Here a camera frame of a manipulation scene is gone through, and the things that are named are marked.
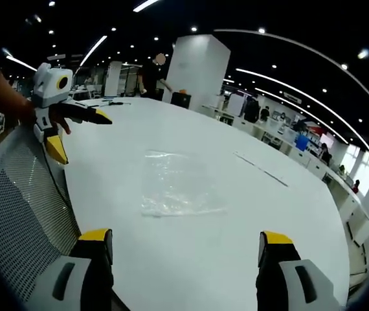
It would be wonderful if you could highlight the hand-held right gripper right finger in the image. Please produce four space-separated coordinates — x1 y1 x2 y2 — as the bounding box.
255 230 341 311

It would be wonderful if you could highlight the blue storage box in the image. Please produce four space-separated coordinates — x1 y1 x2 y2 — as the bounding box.
296 134 311 152

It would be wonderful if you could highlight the transparent food packaging bag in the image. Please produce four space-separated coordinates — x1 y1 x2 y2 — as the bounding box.
140 149 230 219

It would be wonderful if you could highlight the grey mesh office chair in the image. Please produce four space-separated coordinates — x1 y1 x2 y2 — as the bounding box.
0 125 82 307

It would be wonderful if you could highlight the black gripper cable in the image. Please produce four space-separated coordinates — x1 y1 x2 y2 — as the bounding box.
43 144 75 211

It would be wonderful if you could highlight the person's left hand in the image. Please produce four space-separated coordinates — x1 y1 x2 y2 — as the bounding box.
49 104 73 135

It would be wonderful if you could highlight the white square pillar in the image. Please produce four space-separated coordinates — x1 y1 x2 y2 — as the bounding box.
163 34 231 113

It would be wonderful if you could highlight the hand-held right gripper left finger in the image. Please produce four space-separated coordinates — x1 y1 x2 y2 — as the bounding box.
22 228 115 311

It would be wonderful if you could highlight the row of white office desks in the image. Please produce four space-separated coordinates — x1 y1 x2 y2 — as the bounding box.
202 102 369 247

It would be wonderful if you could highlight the black box with orange item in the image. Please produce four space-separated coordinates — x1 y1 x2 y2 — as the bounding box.
170 88 192 109

